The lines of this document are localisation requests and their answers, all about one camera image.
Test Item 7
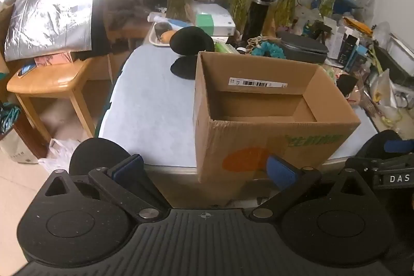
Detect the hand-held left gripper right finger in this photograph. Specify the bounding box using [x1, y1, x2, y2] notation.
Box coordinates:
[247, 155, 367, 221]

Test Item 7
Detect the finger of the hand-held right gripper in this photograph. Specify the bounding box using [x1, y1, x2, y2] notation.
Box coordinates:
[354, 130, 414, 161]
[345, 157, 389, 171]

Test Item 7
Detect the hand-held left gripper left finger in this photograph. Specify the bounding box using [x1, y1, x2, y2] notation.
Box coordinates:
[45, 154, 171, 222]

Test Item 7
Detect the brown cardboard box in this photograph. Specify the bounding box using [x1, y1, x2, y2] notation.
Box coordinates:
[193, 51, 361, 184]

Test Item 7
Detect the black soft hat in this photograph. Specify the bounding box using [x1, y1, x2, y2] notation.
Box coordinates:
[170, 26, 215, 56]
[170, 56, 198, 81]

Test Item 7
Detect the teal blue fluffy cloth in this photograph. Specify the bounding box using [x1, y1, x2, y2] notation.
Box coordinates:
[252, 41, 286, 59]

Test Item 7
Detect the burlap drawstring pouch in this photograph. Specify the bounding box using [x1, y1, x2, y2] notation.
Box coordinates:
[246, 36, 270, 51]

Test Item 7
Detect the green wet wipes pack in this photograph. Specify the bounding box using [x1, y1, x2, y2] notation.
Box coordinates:
[213, 41, 240, 53]

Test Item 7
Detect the clear plastic bag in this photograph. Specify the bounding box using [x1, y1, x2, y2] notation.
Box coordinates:
[369, 69, 398, 108]

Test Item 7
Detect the pale blue table cover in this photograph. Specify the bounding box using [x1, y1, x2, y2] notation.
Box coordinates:
[98, 45, 380, 168]

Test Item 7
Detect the crumpled white plastic bag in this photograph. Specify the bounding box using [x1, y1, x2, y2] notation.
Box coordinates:
[38, 138, 81, 173]

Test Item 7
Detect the black fuzzy pouch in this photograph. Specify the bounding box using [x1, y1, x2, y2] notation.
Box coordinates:
[337, 74, 357, 96]

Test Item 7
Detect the black carton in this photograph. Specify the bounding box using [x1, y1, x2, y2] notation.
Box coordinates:
[338, 35, 359, 65]

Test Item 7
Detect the white paper bag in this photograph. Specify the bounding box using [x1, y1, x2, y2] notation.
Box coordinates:
[0, 129, 39, 164]

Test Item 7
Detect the wooden stool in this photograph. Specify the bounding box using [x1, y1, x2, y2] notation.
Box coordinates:
[6, 51, 95, 141]

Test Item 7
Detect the grey zip case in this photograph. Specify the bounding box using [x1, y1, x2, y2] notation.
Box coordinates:
[279, 31, 329, 65]

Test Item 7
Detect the white carton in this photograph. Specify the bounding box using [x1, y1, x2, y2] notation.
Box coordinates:
[325, 17, 349, 60]

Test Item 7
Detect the orange yellow packet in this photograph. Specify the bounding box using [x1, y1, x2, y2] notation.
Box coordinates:
[343, 17, 369, 32]

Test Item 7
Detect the white tray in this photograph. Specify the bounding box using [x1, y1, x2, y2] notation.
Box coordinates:
[143, 22, 172, 47]

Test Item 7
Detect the pink box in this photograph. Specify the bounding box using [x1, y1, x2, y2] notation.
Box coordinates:
[34, 51, 78, 66]

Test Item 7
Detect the black mini tripod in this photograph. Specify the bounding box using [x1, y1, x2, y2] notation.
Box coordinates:
[310, 20, 333, 41]

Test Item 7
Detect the blue plastic appliance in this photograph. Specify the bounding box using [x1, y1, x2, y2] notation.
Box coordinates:
[333, 0, 359, 13]

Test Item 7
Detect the white blue spray bottle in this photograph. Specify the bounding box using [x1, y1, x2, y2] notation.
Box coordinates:
[148, 15, 195, 29]

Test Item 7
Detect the black thermos bottle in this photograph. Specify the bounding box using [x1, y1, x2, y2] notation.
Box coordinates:
[242, 0, 277, 41]

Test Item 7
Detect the green and white box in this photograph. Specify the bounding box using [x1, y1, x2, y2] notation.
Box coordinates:
[195, 4, 236, 36]

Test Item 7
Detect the silver foil bag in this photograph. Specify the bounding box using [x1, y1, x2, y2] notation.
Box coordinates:
[4, 0, 114, 62]

